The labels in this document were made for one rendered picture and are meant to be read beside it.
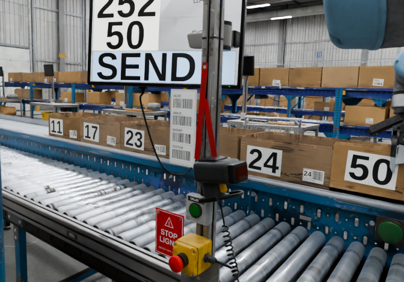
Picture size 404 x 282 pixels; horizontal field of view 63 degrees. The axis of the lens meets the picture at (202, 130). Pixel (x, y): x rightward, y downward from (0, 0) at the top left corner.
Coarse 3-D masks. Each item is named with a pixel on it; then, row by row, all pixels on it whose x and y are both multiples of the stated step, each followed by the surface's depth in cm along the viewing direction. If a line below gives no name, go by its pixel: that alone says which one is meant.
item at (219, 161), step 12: (204, 168) 73; (216, 168) 71; (228, 168) 70; (240, 168) 71; (204, 180) 74; (216, 180) 72; (228, 180) 70; (240, 180) 71; (204, 192) 76; (216, 192) 74
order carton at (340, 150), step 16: (336, 144) 120; (352, 144) 116; (368, 144) 139; (384, 144) 136; (336, 160) 120; (336, 176) 119; (400, 176) 107; (368, 192) 113; (384, 192) 110; (400, 192) 107
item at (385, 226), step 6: (384, 222) 106; (390, 222) 104; (378, 228) 107; (384, 228) 105; (390, 228) 104; (396, 228) 103; (384, 234) 105; (390, 234) 104; (396, 234) 103; (402, 234) 103; (384, 240) 106; (390, 240) 105; (396, 240) 104
